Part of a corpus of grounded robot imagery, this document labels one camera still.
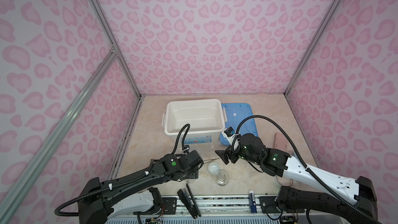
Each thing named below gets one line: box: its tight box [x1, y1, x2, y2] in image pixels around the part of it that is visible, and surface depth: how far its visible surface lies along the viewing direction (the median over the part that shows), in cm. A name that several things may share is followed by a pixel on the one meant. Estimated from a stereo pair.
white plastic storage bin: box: [161, 99, 228, 146], surface depth 95 cm
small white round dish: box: [207, 161, 221, 175], surface depth 86 cm
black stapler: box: [177, 183, 202, 220], surface depth 74 cm
